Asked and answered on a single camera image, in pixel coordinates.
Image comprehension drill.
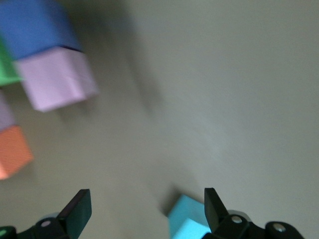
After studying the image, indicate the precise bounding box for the cyan foam cube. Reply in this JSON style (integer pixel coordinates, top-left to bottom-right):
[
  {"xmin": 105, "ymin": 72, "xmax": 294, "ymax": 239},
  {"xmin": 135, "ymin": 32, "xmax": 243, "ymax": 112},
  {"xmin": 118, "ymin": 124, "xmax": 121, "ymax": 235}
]
[{"xmin": 166, "ymin": 194, "xmax": 212, "ymax": 239}]

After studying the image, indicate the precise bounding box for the green foam cube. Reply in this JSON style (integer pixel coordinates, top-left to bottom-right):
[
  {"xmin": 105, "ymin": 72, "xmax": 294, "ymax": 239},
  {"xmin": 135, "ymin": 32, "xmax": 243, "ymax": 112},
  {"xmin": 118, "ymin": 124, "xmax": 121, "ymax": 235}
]
[{"xmin": 0, "ymin": 34, "xmax": 23, "ymax": 87}]

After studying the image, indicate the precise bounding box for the pink foam cube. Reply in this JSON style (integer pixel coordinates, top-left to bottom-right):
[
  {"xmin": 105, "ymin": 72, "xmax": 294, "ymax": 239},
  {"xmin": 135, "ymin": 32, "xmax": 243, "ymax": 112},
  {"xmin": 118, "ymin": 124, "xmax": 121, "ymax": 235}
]
[
  {"xmin": 0, "ymin": 91, "xmax": 17, "ymax": 131},
  {"xmin": 14, "ymin": 48, "xmax": 100, "ymax": 113}
]

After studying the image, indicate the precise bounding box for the brown table cover sheet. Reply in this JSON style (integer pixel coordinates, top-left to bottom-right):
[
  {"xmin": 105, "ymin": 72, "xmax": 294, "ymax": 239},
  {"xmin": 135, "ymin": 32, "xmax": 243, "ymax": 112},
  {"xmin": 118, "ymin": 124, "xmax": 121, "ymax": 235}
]
[{"xmin": 0, "ymin": 0, "xmax": 319, "ymax": 239}]

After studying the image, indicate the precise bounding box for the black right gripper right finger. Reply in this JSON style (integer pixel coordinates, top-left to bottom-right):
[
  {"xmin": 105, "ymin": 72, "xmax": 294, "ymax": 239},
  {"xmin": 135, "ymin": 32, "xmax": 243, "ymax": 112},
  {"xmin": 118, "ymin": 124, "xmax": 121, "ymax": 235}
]
[{"xmin": 203, "ymin": 186, "xmax": 306, "ymax": 239}]

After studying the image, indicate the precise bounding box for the orange foam cube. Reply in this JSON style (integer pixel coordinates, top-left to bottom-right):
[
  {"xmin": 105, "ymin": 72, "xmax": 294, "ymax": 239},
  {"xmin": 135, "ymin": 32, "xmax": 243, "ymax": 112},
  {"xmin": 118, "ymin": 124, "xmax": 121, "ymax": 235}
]
[{"xmin": 0, "ymin": 125, "xmax": 35, "ymax": 180}]

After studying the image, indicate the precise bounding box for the purple foam cube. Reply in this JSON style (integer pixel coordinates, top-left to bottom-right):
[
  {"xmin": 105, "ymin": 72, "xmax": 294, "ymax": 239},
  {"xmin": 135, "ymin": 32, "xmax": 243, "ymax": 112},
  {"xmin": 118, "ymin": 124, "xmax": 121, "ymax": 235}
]
[{"xmin": 0, "ymin": 0, "xmax": 83, "ymax": 61}]

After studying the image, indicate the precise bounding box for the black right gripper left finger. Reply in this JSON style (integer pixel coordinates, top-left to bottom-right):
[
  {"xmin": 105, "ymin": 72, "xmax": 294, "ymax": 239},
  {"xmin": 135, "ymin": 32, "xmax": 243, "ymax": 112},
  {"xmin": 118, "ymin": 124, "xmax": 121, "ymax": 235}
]
[{"xmin": 0, "ymin": 188, "xmax": 92, "ymax": 239}]

